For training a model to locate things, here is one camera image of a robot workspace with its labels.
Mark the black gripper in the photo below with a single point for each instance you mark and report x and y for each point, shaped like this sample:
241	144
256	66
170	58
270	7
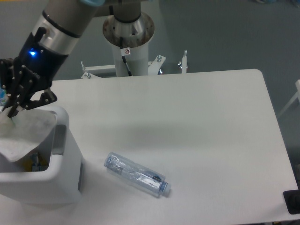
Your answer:
33	70

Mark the clear plastic bottle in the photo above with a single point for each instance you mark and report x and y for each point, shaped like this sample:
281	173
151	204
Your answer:
136	175

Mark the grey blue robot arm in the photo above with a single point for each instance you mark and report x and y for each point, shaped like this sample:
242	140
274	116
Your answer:
64	22

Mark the yellow blue trash wrappers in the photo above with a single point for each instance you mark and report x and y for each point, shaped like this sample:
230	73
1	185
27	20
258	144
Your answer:
35	162

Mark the white trash can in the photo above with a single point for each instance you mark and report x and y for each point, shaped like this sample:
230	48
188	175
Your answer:
60	183

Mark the blue labelled water bottle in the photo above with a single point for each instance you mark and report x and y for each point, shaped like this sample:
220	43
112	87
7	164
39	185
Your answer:
3	97

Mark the black device at table edge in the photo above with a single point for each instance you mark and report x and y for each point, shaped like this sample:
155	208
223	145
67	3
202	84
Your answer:
292	200

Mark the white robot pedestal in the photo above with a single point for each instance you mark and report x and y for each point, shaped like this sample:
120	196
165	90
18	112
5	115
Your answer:
130	48

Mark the white frame at right edge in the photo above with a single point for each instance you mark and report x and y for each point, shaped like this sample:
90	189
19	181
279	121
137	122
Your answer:
295	98

